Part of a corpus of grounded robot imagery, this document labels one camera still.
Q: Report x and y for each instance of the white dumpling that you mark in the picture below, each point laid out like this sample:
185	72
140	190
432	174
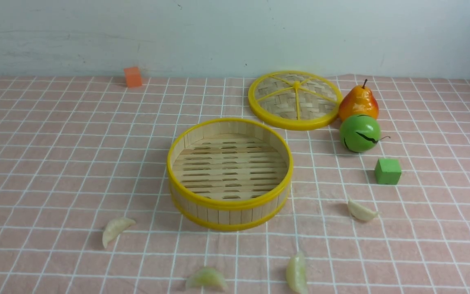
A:
361	212

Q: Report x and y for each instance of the orange yellow toy pear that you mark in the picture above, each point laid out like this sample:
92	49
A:
359	101

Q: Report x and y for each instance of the yellow-rimmed bamboo steamer tray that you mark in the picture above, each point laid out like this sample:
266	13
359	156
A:
229	174

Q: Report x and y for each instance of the pale green dumpling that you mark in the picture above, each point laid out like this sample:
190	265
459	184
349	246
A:
207	277

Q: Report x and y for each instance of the orange foam cube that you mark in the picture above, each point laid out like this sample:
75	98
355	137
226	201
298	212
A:
133	77

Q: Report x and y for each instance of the pink checked tablecloth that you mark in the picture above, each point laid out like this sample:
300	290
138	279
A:
76	153

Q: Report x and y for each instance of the green foam cube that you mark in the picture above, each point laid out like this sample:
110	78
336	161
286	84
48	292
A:
387	171

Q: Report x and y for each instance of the yellow woven steamer lid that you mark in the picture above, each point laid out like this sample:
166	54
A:
294	100

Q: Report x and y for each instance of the green toy apple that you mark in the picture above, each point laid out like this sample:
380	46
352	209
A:
360	133

